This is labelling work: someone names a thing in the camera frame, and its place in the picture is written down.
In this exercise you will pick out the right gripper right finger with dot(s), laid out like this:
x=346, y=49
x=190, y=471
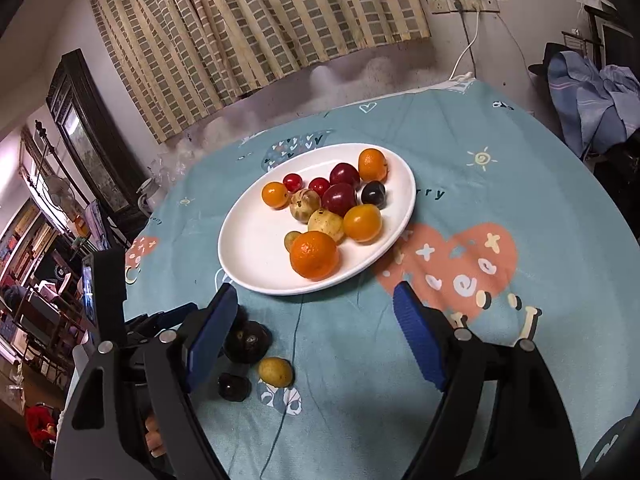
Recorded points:
x=529, y=434

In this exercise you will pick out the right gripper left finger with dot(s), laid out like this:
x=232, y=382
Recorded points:
x=103, y=429

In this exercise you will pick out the small black plum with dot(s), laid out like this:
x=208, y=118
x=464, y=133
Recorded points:
x=233, y=388

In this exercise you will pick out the dark brown plum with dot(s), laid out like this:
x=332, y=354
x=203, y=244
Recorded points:
x=247, y=341

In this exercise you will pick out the yellow green small fruit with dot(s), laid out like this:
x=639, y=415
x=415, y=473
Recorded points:
x=275, y=371

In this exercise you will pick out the small olive yellow fruit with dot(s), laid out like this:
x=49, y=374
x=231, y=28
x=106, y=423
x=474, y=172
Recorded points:
x=290, y=239

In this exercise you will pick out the large bumpy orange mandarin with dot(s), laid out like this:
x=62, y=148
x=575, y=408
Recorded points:
x=314, y=255

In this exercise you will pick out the yellow orange tangerine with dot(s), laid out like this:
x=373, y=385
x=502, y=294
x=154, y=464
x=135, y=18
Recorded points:
x=275, y=195

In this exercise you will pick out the beige round fruit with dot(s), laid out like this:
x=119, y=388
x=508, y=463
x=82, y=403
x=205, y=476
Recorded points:
x=303, y=204

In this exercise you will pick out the small red cherry tomato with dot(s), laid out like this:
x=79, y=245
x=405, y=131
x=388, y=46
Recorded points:
x=293, y=183

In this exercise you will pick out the yellow spotted fruit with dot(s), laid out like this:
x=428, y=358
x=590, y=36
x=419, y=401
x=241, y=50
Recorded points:
x=325, y=221

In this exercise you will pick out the large dark red plum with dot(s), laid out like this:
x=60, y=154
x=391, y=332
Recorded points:
x=339, y=198

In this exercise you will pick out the smooth orange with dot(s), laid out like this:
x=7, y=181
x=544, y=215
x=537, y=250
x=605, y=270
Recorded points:
x=363, y=223

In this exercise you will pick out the dark purple plum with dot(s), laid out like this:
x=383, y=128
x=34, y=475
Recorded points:
x=374, y=193

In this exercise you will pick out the small orange tangerine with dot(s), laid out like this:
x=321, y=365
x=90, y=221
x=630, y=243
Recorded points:
x=372, y=165

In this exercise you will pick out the left hand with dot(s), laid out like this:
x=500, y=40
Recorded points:
x=153, y=438

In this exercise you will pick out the white oval plate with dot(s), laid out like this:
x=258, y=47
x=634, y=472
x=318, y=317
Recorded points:
x=251, y=240

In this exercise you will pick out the teal patterned tablecloth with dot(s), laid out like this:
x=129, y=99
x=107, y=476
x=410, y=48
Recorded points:
x=510, y=235

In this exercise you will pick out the striped checked curtain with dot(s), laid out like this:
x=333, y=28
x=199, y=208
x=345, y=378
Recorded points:
x=183, y=60

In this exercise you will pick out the blue clothes pile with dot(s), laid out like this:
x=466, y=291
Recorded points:
x=597, y=108

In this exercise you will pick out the white power strip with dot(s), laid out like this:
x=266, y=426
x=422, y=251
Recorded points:
x=457, y=6

